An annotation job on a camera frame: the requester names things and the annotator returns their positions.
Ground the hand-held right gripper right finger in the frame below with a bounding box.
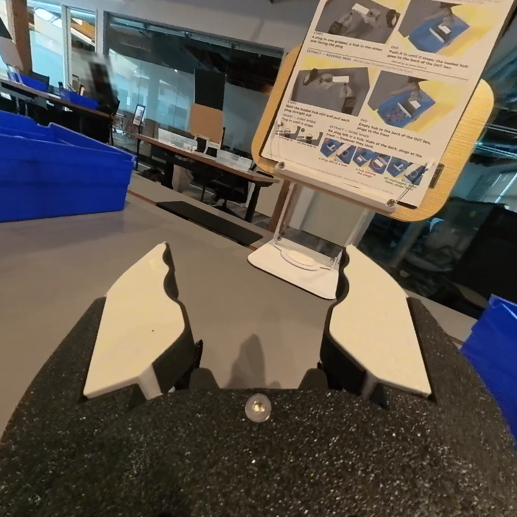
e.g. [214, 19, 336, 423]
[319, 244, 433, 400]

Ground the long desk row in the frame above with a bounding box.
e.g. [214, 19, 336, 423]
[0, 79, 114, 142]

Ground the clear acrylic holder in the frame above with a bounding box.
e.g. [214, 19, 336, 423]
[159, 129, 194, 149]
[220, 151, 251, 171]

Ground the wooden post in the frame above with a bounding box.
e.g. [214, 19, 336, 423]
[10, 0, 34, 73]
[271, 178, 299, 233]

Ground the small wooden sign board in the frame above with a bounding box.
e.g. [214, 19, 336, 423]
[189, 103, 225, 158]

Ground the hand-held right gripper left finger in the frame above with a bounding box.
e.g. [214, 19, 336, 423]
[82, 241, 202, 400]

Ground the instruction sign stand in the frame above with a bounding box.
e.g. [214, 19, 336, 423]
[247, 0, 517, 300]

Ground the black office chair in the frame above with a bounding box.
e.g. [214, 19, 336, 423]
[208, 178, 250, 221]

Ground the grey desk with black legs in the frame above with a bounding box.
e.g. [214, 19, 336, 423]
[137, 134, 281, 223]

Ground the blue plastic bin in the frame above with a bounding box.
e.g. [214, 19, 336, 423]
[460, 294, 517, 429]
[60, 89, 99, 110]
[8, 73, 50, 87]
[0, 109, 137, 223]

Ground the black upright panel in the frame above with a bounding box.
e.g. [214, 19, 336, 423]
[194, 68, 226, 136]

